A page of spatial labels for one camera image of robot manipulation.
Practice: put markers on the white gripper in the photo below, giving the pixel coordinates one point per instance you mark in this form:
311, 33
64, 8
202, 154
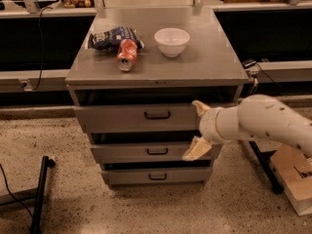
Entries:
208, 125

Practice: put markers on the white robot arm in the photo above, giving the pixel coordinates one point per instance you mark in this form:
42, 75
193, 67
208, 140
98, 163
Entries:
256, 116

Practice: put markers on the grey top drawer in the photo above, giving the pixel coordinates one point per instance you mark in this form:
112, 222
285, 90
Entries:
144, 110

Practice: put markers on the grey metal drawer cabinet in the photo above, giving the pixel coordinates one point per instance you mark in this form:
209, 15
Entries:
207, 61

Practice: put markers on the white ceramic bowl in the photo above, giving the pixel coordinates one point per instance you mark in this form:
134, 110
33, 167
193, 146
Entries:
171, 42

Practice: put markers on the orange soda can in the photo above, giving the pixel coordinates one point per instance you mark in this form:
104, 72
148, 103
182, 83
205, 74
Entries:
127, 55

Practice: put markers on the cardboard box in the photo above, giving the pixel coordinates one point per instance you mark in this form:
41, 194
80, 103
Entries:
293, 170

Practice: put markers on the blue chip bag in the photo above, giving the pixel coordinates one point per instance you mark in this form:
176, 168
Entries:
110, 40

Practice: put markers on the black stand leg left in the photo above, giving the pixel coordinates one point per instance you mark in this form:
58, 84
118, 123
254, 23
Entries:
37, 211

